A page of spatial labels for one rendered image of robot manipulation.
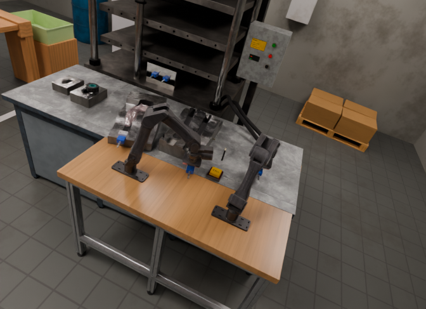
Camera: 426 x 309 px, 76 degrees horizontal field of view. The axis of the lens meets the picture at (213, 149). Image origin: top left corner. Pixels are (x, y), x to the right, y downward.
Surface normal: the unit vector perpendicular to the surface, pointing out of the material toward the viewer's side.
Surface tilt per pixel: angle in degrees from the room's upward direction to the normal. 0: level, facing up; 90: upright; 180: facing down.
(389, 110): 90
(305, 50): 90
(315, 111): 90
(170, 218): 0
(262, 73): 90
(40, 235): 0
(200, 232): 0
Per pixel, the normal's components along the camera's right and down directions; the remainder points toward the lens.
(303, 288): 0.22, -0.77
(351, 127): -0.40, 0.49
